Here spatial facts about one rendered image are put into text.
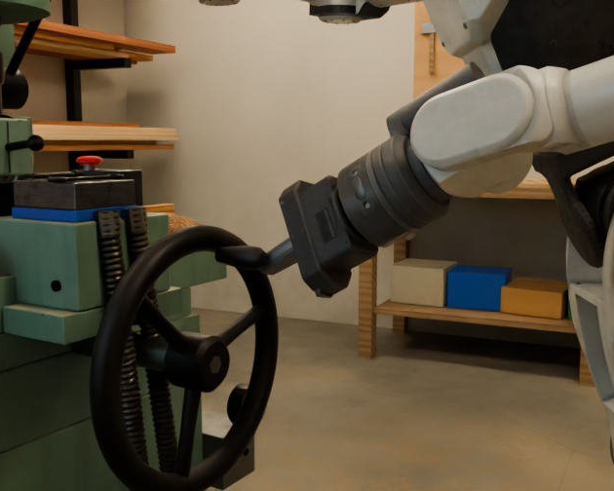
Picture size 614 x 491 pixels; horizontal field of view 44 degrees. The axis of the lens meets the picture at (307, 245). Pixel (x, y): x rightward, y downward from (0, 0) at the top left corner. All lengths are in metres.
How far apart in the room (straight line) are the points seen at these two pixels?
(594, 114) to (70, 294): 0.52
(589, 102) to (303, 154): 3.84
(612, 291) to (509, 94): 0.40
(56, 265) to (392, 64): 3.55
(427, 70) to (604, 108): 3.56
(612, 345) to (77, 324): 0.62
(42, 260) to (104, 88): 4.12
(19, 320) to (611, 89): 0.60
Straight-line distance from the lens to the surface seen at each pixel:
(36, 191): 0.85
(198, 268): 1.09
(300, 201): 0.76
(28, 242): 0.85
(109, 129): 4.21
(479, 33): 0.91
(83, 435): 0.98
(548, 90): 0.64
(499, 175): 0.70
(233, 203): 4.66
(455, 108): 0.65
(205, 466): 0.87
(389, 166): 0.69
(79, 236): 0.80
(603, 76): 0.64
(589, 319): 1.10
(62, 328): 0.80
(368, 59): 4.30
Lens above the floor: 1.04
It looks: 8 degrees down
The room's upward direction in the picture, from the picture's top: straight up
